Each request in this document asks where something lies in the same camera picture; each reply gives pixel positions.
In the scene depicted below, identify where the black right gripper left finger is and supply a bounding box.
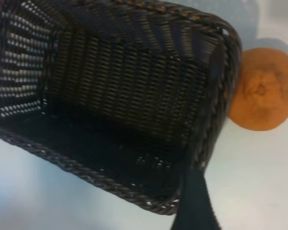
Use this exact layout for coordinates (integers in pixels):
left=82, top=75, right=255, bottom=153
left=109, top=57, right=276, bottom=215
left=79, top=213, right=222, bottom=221
left=169, top=167, right=222, bottom=230

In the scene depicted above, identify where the orange with knobbed top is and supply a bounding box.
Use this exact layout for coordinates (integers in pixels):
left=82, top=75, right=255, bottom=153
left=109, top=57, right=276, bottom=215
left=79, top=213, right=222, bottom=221
left=227, top=47, right=288, bottom=132

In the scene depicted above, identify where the dark brown wicker basket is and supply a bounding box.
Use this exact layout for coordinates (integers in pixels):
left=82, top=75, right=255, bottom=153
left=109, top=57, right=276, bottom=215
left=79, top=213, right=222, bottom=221
left=0, top=0, right=243, bottom=216

